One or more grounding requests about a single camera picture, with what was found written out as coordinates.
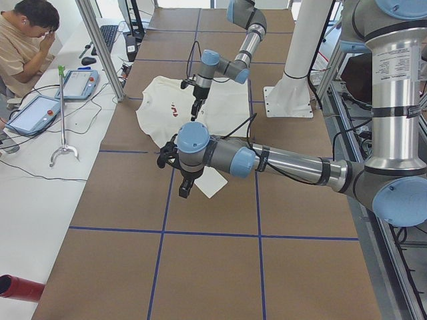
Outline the silver reacher grabber tool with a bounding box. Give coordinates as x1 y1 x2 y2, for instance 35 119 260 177
49 65 79 168

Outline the black power adapter box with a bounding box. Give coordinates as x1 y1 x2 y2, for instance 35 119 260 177
125 35 138 62

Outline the seated person in beige shirt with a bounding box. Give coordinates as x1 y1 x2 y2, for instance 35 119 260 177
1 1 59 98

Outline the blue teach pendant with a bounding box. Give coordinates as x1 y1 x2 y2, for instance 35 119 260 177
5 95 60 135
61 69 99 102

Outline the far blue teach pendant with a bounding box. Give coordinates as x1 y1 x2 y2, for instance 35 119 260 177
61 69 99 102

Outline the red cylinder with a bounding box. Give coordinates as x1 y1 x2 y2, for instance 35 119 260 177
1 275 45 303

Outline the black keyboard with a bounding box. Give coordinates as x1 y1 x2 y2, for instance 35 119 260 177
100 25 119 53

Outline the near blue teach pendant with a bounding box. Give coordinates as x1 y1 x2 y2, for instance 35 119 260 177
5 95 60 135

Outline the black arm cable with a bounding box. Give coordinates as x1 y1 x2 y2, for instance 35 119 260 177
213 112 314 184
185 39 231 84

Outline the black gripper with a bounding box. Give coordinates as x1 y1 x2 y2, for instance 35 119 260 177
179 168 202 198
191 85 209 121

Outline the aluminium frame post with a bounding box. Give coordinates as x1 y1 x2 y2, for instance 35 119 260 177
75 0 125 102

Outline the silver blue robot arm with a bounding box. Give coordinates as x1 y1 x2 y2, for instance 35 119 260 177
167 1 426 227
188 0 267 121

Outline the small black orange circuit board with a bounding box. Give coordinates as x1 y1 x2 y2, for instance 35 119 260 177
121 63 131 79

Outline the aluminium side frame rail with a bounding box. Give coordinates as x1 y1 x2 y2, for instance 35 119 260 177
313 39 427 320

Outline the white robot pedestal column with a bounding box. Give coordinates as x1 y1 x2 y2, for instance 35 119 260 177
264 0 334 118

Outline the cream white long-sleeve shirt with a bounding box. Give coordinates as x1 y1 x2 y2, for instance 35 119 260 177
136 76 256 197

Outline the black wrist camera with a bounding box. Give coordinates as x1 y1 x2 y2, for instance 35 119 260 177
157 141 180 169
180 77 196 89

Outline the black computer mouse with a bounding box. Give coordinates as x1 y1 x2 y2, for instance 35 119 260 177
81 57 97 66

